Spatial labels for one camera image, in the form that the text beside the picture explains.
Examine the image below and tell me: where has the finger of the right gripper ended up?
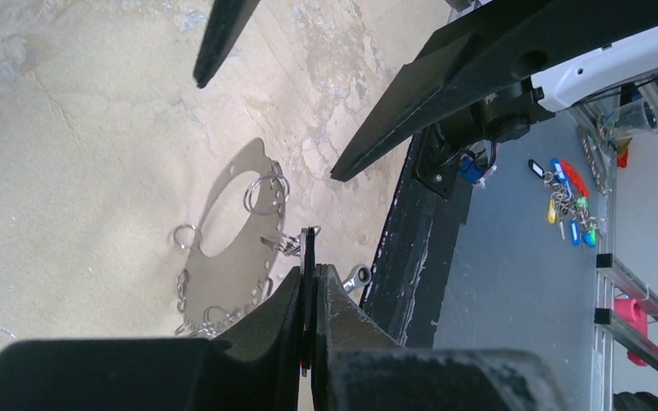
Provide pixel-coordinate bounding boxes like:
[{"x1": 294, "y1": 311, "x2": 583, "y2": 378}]
[
  {"x1": 193, "y1": 0, "x2": 260, "y2": 89},
  {"x1": 331, "y1": 1, "x2": 658, "y2": 182}
]

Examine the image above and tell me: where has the colourful key tag bunch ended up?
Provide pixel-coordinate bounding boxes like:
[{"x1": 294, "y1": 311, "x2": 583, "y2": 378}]
[{"x1": 528, "y1": 158, "x2": 599, "y2": 250}]

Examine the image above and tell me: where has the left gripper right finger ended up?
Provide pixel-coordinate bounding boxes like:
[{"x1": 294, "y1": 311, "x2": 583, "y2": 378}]
[{"x1": 312, "y1": 265, "x2": 568, "y2": 410}]

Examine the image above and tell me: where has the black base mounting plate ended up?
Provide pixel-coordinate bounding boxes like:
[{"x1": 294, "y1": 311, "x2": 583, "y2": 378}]
[{"x1": 360, "y1": 130, "x2": 473, "y2": 348}]

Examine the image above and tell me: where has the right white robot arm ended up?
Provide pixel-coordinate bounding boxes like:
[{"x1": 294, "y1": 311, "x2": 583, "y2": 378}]
[{"x1": 331, "y1": 1, "x2": 658, "y2": 197}]

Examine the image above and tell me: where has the aluminium frame rail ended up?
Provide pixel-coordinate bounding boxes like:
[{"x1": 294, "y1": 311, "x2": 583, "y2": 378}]
[{"x1": 576, "y1": 107, "x2": 658, "y2": 411}]

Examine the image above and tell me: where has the silver ratchet wrench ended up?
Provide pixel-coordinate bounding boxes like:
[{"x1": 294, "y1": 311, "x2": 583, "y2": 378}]
[{"x1": 342, "y1": 264, "x2": 372, "y2": 295}]

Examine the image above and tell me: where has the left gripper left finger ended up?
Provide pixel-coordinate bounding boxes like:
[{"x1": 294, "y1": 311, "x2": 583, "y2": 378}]
[{"x1": 0, "y1": 270, "x2": 302, "y2": 410}]

